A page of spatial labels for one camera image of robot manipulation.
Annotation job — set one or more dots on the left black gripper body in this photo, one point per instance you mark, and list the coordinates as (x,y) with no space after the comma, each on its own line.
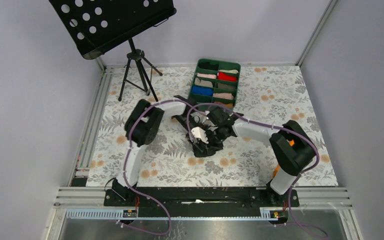
(187,121)

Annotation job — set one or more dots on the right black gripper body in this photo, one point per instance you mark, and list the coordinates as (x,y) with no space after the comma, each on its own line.
(220,135)

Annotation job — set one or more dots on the black striped underwear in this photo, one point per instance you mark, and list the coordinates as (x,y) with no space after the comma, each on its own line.
(206,146)

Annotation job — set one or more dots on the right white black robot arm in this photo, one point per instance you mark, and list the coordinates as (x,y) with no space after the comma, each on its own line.
(293,133)

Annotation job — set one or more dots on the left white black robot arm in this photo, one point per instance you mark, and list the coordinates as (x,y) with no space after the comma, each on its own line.
(141,129)

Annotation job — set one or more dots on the orange rolled cloth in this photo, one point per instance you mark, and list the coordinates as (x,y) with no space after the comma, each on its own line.
(228,105)

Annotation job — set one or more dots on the light pink rolled cloth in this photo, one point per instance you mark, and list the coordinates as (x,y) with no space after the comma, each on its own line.
(224,95)

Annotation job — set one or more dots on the grey rolled cloth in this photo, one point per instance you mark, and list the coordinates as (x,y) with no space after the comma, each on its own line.
(226,87)

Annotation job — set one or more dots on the beige rolled cloth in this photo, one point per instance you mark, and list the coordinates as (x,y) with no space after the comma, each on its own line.
(203,83)

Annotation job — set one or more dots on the green divided organizer tray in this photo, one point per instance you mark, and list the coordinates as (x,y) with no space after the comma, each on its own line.
(215,81)

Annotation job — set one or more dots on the red rolled cloth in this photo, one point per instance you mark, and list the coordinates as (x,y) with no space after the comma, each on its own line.
(226,77)

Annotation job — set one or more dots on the white rolled cloth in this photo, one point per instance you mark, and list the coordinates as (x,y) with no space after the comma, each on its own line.
(229,71)

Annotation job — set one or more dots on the black rolled cloth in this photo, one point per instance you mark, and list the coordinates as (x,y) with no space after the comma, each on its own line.
(208,66)

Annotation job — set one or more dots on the floral patterned table mat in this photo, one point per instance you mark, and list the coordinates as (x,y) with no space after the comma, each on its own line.
(268,94)

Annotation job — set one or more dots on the orange carrot toy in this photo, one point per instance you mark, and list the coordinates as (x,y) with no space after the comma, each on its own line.
(284,154)

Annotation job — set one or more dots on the black perforated music stand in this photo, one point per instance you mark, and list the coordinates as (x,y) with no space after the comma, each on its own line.
(98,26)

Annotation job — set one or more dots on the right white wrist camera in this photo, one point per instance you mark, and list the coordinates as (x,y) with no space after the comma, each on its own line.
(211,128)

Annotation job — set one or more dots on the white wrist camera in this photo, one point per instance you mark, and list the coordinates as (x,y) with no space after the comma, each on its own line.
(211,128)
(200,134)

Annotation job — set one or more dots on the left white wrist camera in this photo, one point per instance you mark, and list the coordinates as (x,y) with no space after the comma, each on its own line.
(200,134)

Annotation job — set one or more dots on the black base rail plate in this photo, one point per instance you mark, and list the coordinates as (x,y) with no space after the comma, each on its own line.
(199,202)

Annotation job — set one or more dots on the aluminium frame rails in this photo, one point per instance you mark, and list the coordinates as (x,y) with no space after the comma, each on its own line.
(315,198)

